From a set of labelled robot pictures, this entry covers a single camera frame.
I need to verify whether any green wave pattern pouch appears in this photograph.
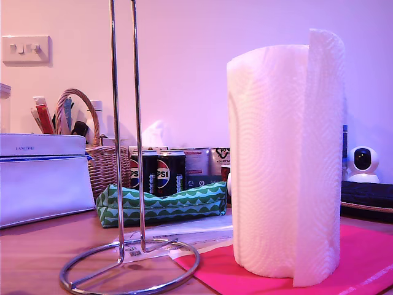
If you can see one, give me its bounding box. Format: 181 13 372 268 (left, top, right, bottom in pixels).
96 180 228 229

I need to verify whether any dark red patterned mug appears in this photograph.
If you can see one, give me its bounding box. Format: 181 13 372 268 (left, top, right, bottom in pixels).
220 164 233 203

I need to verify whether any small cardboard box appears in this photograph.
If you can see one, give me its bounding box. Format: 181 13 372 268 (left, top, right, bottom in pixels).
99 134 130 147

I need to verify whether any silver tin red label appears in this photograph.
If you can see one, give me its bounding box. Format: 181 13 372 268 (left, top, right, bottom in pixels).
184 147 211 178

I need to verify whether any white zip cosmetic bag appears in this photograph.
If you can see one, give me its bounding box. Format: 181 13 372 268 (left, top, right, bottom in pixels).
0 132 96 230

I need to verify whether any small white round camera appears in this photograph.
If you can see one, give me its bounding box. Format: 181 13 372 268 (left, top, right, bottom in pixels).
342 146 381 184

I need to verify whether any large blue-label water bottle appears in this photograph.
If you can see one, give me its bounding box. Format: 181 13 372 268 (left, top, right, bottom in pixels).
342 98 349 163

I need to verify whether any patterned tissue box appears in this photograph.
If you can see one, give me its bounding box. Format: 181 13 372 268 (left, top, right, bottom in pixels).
128 120 170 154

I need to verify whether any white bottle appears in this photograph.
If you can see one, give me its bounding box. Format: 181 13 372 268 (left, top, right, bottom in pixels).
85 100 104 145

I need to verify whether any white paper towel roll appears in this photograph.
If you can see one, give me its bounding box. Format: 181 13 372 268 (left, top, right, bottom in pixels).
226 28 346 288

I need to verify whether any white wall switch plate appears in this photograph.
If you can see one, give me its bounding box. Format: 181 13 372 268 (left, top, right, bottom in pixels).
2 35 53 67

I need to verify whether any dark zip case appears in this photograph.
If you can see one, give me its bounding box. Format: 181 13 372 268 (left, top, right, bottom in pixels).
340 180 393 222

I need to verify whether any beige tube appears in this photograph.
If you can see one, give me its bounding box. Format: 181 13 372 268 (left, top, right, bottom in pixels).
29 107 44 135

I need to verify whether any clear plastic mailer bag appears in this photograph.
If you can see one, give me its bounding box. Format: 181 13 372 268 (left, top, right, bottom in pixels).
118 214 236 265

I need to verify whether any pink plastic mailer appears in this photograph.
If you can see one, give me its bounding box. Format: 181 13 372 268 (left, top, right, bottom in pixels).
174 223 393 295

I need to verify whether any wicker basket with handle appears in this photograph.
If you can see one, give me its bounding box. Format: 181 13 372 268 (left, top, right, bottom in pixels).
55 88 131 199

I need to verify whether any red and white tube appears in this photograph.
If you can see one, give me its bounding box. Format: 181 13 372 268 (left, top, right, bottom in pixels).
33 95 56 135

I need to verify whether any blue packet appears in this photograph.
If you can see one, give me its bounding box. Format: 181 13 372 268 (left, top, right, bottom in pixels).
63 96 74 136

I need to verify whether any chrome wire towel stand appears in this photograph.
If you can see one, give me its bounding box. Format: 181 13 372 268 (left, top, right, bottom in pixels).
59 0 201 295

